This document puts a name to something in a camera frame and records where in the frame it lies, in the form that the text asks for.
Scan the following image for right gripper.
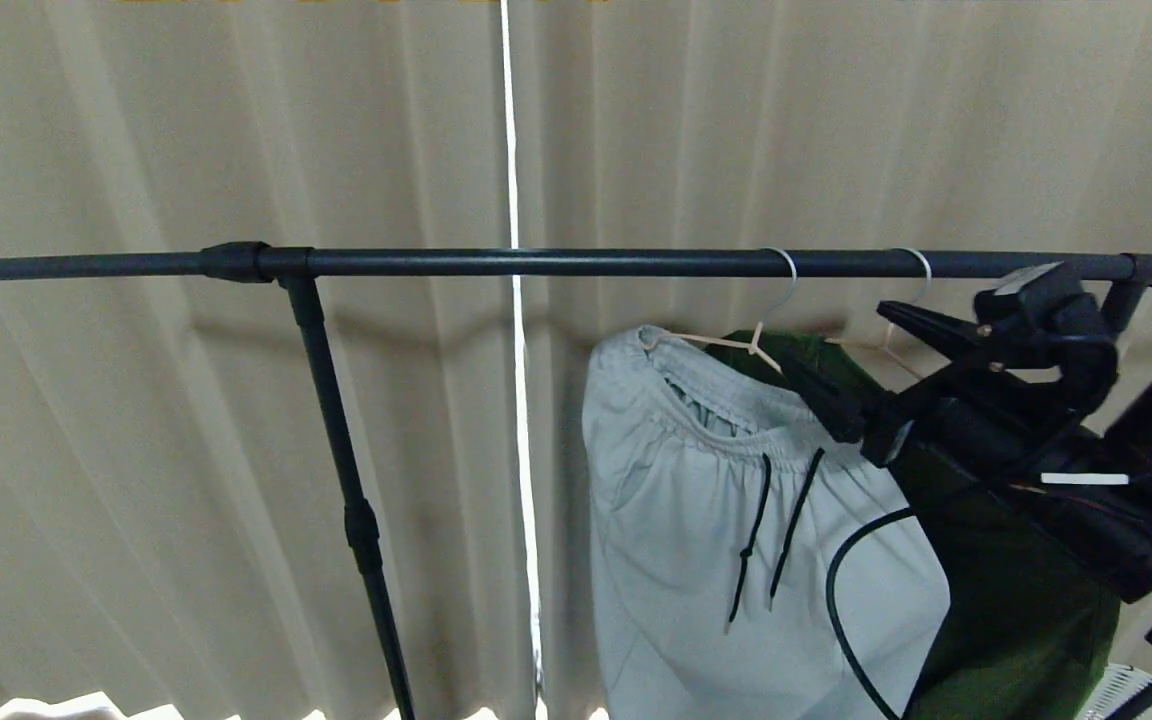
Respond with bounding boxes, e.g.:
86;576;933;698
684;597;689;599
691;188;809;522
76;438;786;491
786;300;1077;481

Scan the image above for pink clothes hanger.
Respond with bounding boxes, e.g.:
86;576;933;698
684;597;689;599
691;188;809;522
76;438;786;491
826;248;934;381
641;248;799;376

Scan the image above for pale grey shorts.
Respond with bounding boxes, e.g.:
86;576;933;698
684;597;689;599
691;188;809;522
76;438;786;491
581;325;952;720

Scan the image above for green long-sleeved shirt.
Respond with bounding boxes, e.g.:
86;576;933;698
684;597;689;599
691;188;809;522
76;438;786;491
726;330;1122;720

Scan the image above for black clothes rack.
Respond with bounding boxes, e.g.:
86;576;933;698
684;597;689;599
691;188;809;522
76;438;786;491
0;240;1152;720

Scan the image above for beige curtain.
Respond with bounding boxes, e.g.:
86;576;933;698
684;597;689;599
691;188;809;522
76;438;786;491
0;0;1152;720

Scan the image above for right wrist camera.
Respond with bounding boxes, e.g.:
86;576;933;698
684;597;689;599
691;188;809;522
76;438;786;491
976;262;1120;416

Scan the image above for black cable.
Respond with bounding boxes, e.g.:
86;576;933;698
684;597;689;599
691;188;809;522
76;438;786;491
824;505;1152;720

